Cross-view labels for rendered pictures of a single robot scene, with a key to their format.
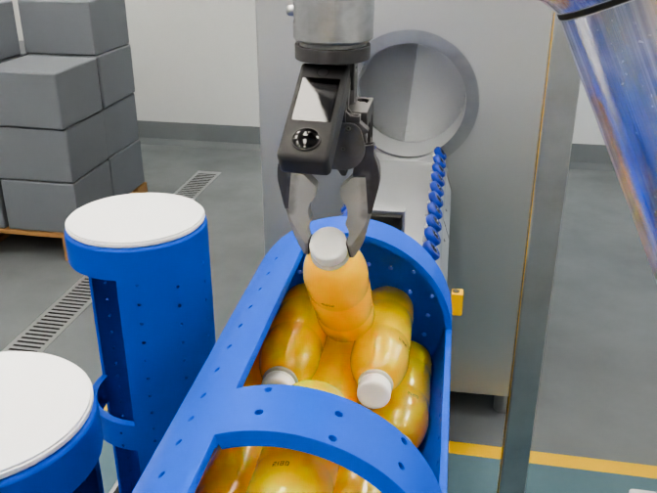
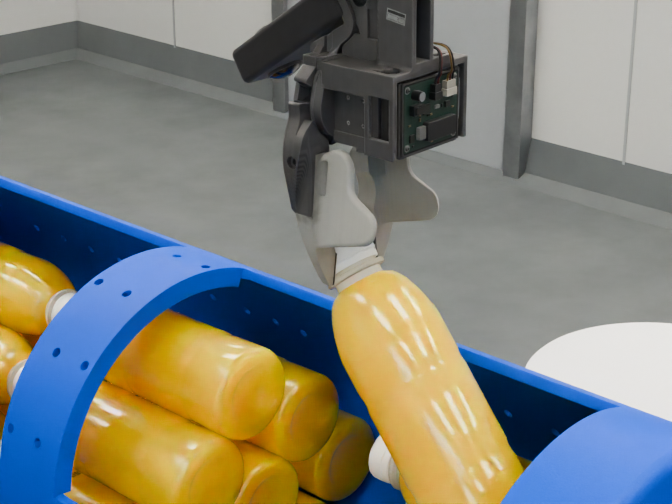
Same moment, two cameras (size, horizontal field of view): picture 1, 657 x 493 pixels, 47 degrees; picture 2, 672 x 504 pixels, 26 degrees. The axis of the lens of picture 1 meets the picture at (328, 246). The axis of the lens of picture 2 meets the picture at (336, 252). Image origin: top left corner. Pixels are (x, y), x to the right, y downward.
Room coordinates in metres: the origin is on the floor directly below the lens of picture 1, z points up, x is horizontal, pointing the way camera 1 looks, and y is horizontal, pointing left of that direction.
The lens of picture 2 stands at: (1.20, -0.75, 1.65)
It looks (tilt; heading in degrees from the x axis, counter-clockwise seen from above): 22 degrees down; 123
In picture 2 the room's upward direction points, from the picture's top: straight up
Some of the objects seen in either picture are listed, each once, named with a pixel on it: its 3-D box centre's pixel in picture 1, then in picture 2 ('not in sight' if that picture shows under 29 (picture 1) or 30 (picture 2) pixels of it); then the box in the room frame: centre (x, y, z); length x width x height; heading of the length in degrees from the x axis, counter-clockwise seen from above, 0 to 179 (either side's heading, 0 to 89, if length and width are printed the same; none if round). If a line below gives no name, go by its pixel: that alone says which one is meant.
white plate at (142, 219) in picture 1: (136, 218); not in sight; (1.44, 0.39, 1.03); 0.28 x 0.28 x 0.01
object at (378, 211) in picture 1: (377, 246); not in sight; (1.36, -0.10, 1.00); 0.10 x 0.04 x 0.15; 81
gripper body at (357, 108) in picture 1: (333, 105); (376, 52); (0.74, 0.00, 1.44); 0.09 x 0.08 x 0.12; 171
